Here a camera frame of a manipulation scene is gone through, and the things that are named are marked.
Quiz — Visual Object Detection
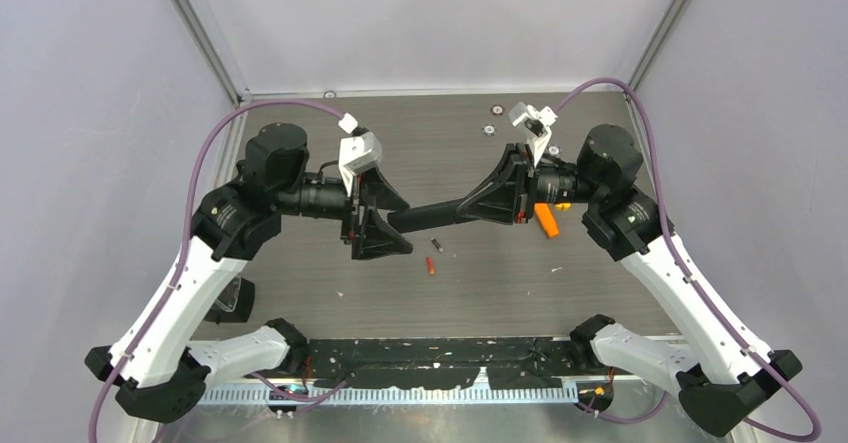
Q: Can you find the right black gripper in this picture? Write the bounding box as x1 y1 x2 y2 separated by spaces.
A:
458 142 604 225

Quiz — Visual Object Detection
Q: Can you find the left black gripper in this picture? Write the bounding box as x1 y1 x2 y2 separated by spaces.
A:
275 164 414 256

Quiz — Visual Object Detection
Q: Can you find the black remote control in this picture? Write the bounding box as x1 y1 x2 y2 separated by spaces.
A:
387 200 472 234

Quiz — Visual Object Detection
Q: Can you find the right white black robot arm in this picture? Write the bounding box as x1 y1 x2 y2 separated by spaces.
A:
457 125 802 437

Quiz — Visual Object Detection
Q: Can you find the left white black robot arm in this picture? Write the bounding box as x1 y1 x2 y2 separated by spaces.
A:
85 123 412 424

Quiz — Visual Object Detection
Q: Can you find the black battery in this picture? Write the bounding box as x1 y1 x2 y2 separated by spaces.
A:
431 238 444 253

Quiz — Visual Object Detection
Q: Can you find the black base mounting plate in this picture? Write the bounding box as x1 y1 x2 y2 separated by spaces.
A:
306 336 610 390

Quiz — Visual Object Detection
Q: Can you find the dark clear plastic box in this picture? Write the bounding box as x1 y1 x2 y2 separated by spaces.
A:
203 277 256 324

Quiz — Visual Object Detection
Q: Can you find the orange plastic handle tool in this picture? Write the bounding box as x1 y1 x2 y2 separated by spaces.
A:
534 203 560 239

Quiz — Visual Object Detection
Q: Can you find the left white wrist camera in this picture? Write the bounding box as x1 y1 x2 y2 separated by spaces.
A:
338 132 382 197

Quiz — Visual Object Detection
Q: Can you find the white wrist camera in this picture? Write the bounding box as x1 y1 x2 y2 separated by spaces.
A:
508 102 558 166
338 132 382 197

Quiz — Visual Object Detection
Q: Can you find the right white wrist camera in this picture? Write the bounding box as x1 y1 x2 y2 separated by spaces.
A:
508 102 558 166

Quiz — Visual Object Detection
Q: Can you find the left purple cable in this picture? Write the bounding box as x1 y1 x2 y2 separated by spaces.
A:
87 100 359 443

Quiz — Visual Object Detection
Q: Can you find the purple cable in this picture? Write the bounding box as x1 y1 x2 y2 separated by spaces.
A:
87 100 359 443
555 78 823 443

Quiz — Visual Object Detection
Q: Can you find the ribbed aluminium front rail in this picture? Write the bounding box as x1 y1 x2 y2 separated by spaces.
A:
200 382 587 406

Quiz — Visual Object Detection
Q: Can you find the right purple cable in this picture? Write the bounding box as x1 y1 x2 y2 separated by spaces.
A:
555 78 823 443

